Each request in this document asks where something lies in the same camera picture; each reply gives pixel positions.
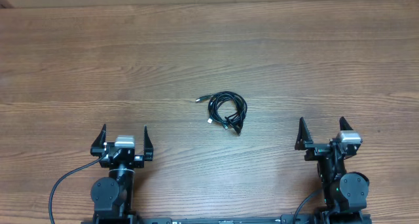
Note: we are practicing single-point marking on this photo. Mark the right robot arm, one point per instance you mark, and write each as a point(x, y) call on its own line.
point(345, 193)

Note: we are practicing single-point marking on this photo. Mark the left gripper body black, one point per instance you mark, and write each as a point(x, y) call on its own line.
point(138, 163)

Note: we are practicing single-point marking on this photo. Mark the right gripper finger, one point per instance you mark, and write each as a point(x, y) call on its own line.
point(304, 140)
point(344, 125)

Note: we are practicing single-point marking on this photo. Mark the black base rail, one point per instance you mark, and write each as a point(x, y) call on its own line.
point(283, 219)

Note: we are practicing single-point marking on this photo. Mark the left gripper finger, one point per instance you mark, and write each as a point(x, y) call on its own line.
point(98, 148)
point(148, 149)

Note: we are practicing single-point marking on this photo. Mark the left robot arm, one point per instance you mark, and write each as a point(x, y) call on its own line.
point(112, 195)

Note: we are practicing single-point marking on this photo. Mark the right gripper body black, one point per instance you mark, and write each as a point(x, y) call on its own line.
point(315, 150)

